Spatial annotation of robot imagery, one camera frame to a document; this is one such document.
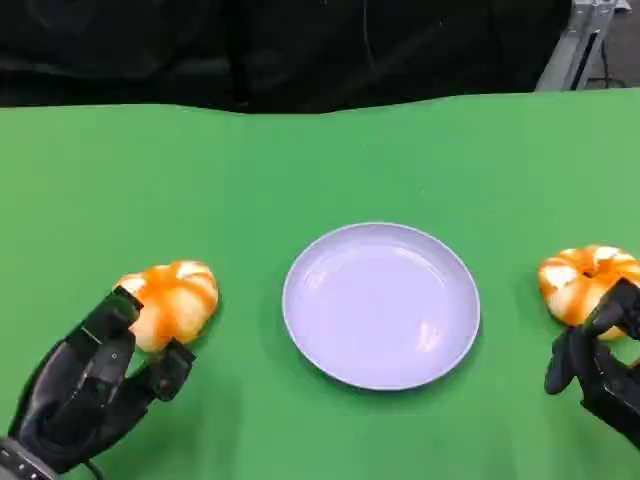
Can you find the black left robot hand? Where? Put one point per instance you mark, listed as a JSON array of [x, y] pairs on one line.
[[75, 390]]

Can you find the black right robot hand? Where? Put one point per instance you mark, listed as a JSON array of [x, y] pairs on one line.
[[600, 360]]

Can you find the orange white toy bread roll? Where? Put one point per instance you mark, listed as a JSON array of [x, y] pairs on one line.
[[175, 305], [570, 282]]

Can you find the lilac plate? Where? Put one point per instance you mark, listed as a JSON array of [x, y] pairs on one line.
[[380, 305]]

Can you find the green table cloth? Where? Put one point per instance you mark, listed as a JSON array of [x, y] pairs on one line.
[[320, 165]]

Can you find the black backdrop curtain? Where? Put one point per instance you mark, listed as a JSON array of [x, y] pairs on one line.
[[250, 50]]

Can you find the grey metal frame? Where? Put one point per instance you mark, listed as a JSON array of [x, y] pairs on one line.
[[575, 50]]

